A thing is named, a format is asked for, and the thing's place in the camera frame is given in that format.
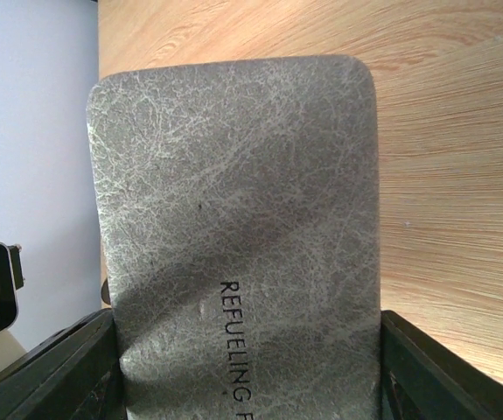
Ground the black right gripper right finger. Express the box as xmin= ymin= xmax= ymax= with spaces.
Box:
xmin=381 ymin=311 xmax=503 ymax=419

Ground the grey leather glasses case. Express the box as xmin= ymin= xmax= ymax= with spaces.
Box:
xmin=87 ymin=55 xmax=381 ymax=419

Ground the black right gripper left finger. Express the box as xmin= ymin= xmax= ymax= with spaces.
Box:
xmin=0 ymin=309 xmax=124 ymax=419

